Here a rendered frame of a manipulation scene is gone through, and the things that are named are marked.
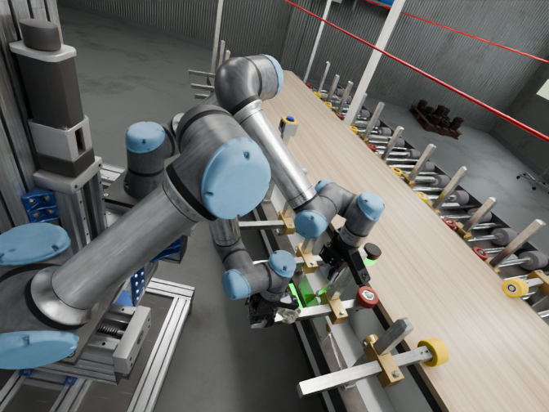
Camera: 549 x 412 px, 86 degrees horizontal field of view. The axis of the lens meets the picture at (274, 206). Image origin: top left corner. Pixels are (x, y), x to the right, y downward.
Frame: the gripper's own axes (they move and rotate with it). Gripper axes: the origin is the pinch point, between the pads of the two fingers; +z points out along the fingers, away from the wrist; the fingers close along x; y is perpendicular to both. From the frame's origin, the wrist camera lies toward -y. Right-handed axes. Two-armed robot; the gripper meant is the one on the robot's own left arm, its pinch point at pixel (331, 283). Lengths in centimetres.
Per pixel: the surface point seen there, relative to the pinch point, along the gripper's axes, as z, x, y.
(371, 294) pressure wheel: 10.5, -20.6, -8.8
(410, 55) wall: -2, -627, 329
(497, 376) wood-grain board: 11, -36, -54
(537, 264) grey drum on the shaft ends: 19, -148, -49
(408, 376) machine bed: 22.5, -16.7, -35.7
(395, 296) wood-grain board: 10.8, -30.1, -14.6
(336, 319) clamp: 14.7, -3.1, -7.5
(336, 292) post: 8.5, -6.4, -1.2
